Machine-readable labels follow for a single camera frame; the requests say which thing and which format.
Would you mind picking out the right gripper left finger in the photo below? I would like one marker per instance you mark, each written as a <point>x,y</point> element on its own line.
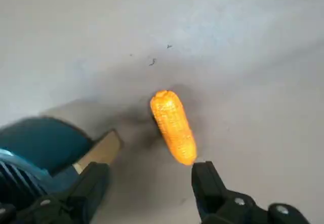
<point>86,198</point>

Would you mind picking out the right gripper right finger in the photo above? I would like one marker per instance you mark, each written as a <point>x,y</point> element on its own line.
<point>215,198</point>

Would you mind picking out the yellow corn cob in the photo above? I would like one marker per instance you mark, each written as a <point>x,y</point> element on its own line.
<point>174,130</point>

